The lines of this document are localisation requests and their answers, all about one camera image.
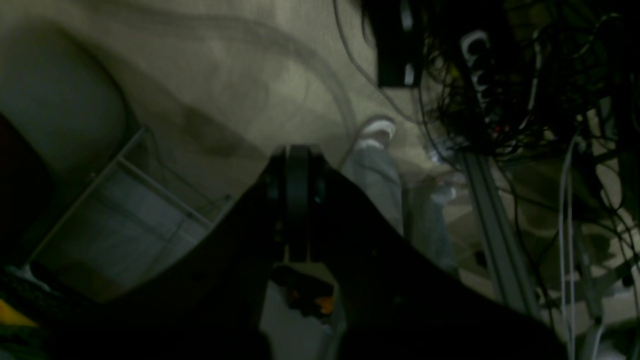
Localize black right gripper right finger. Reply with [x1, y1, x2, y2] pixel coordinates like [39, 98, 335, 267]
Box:
[299, 145, 569, 360]

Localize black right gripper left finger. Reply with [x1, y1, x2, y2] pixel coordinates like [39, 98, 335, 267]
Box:
[50, 146, 287, 360]

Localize person leg grey trousers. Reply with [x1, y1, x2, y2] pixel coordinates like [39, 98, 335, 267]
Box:
[342, 140, 460, 280]

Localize white shoe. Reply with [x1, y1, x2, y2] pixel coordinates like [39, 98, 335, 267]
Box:
[354, 116, 397, 150]

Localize black power strip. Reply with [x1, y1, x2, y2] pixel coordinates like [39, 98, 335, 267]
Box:
[459, 29, 499, 125]

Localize white wire rack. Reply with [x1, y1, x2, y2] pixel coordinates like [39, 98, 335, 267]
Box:
[9, 127, 234, 303]

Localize grey aluminium frame post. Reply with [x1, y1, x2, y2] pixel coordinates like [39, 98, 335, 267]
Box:
[457, 152, 542, 321]

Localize white hanging cables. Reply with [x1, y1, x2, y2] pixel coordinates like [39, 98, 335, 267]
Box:
[555, 135, 583, 360]

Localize tangled black cables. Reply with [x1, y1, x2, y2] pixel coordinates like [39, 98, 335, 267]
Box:
[415, 0, 640, 231]

